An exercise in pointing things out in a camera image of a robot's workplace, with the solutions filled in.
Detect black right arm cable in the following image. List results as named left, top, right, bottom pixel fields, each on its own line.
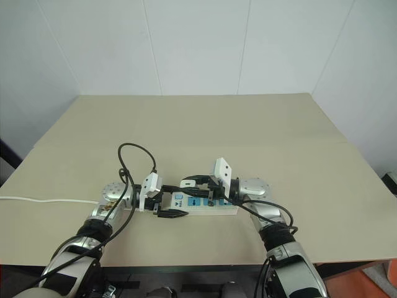
left=228, top=198, right=300, bottom=298

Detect white power strip blue sockets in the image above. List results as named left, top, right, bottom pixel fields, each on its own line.
left=123, top=185, right=240, bottom=217

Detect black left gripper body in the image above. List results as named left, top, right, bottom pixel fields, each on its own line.
left=144, top=189, right=166, bottom=213

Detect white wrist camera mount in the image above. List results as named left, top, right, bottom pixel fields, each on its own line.
left=212, top=157, right=234, bottom=200
left=138, top=173, right=163, bottom=213

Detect black table frame rail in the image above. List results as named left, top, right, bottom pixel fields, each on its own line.
left=101, top=264, right=314, bottom=274

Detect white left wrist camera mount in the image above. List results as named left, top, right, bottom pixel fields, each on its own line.
left=138, top=173, right=163, bottom=213

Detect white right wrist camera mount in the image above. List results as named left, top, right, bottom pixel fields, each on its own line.
left=212, top=157, right=234, bottom=200

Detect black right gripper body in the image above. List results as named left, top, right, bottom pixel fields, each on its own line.
left=206, top=174, right=226, bottom=207

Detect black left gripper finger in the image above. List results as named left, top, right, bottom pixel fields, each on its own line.
left=156, top=209, right=189, bottom=219
left=160, top=184, right=187, bottom=195

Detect black box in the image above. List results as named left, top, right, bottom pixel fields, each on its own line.
left=383, top=171, right=397, bottom=196

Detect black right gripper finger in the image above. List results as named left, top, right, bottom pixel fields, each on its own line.
left=184, top=174, right=213, bottom=184
left=185, top=187, right=210, bottom=199

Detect white power strip cord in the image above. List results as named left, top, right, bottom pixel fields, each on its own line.
left=0, top=196, right=100, bottom=205

